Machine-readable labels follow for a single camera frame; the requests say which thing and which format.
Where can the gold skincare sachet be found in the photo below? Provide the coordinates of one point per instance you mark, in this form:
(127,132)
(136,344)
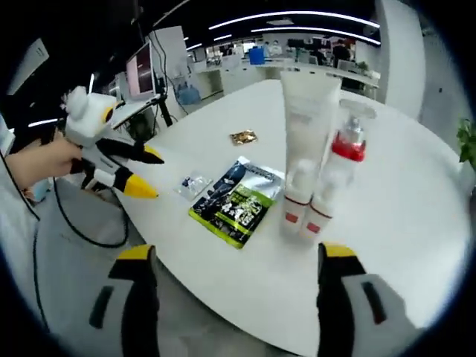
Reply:
(243,137)

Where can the green plant in white pot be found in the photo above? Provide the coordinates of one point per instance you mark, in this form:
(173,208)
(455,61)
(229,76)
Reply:
(468,141)

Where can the person in white shirt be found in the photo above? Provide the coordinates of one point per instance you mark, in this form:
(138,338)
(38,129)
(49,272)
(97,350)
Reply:
(15,230)

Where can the computer monitor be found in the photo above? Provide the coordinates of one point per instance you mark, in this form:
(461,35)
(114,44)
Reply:
(141,70)

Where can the long white office counter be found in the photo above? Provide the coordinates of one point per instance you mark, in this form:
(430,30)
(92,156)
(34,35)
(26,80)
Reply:
(238,70)

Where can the blue water jug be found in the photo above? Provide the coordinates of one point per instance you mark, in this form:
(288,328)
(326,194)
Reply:
(189,93)

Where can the person's left hand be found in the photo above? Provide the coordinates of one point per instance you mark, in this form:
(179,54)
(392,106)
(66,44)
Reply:
(59,160)

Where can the white side desk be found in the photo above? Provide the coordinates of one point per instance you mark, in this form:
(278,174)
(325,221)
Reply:
(135,109)

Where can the white skincare tube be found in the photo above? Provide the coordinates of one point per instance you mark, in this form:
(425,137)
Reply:
(306,119)

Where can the green skincare sachet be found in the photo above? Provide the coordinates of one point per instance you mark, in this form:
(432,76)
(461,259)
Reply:
(238,204)

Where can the hanging white sign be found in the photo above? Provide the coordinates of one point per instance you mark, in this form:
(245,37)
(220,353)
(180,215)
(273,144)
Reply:
(29,65)

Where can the black tripod stand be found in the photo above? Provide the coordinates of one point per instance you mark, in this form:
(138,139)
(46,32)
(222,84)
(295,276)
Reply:
(165,104)

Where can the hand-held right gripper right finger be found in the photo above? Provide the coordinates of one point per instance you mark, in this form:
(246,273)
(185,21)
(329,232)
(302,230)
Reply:
(357,316)

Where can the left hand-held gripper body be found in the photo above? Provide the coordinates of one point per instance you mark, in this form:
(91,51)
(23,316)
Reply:
(87,119)

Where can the blue storage bin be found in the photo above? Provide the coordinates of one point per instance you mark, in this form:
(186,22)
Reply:
(257,56)

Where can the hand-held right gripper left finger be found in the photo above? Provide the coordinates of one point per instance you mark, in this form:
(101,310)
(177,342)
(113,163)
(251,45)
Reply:
(89,320)

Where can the white skincare bottle red collar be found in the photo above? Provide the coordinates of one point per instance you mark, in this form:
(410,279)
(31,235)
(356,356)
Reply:
(347,148)

